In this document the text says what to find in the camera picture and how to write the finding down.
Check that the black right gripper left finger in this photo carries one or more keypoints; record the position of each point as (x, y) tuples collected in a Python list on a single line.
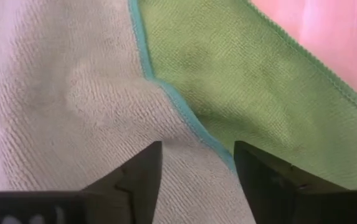
[(128, 193)]

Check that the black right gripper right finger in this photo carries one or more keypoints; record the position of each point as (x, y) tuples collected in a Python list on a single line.
[(274, 193)]

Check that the pale green towel teal edge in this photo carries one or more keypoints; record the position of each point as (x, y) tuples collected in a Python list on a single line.
[(72, 93)]

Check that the bright green microfiber towel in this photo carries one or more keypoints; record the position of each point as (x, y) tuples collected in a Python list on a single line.
[(243, 77)]

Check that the pink microfiber towel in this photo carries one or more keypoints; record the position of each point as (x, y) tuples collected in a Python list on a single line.
[(321, 31)]

